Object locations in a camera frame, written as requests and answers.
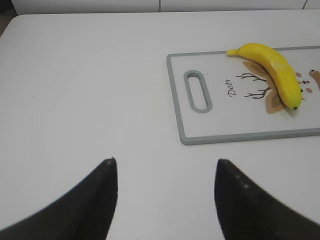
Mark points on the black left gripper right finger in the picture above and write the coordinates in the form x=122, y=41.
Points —
x=245, y=211

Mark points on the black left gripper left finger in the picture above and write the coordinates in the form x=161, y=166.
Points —
x=83, y=213

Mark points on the yellow plastic banana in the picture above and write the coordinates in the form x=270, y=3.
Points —
x=278, y=68

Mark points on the white grey-rimmed cutting board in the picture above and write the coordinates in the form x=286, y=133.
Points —
x=219, y=98

